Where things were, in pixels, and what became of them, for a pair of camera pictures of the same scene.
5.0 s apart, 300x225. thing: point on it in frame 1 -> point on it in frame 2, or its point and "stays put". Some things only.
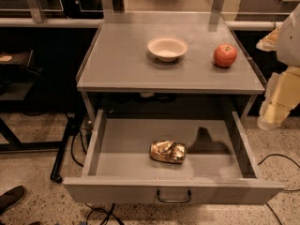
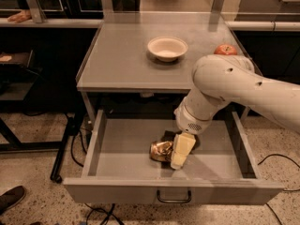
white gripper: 290,42 -> 188,121
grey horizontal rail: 77,22 stays put
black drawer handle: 188,199 stays put
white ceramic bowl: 168,49 stays put
